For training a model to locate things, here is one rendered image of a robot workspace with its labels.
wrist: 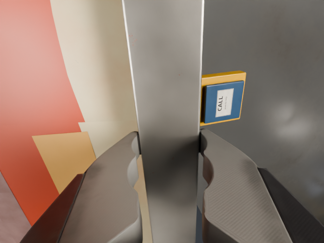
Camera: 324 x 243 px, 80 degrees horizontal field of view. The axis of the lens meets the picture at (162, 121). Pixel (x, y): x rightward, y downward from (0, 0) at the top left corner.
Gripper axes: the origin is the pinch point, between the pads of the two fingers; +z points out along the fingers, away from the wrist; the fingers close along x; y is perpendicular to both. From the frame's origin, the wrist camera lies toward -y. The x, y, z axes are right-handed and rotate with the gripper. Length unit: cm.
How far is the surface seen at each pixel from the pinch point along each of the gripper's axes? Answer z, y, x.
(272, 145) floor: 159, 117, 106
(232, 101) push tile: 34.2, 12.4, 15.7
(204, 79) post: 34.1, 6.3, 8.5
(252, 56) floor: 149, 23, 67
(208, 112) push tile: 32.6, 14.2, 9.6
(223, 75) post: 35.6, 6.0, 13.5
